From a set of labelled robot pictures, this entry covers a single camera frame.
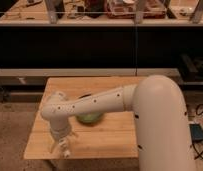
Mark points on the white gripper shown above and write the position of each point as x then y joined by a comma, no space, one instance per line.
58,134

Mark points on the white plastic bottle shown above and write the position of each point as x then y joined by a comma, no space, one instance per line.
64,146

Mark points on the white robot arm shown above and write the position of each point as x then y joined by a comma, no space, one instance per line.
163,131

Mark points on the green plate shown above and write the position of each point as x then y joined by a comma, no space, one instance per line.
89,118

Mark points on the wooden folding table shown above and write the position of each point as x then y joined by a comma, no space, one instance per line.
111,139

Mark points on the dark blue power box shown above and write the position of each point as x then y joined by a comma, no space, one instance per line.
196,132

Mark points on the long wooden workbench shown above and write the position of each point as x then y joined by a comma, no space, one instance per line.
40,38

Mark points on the black equipment right side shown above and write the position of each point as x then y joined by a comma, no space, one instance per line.
191,68

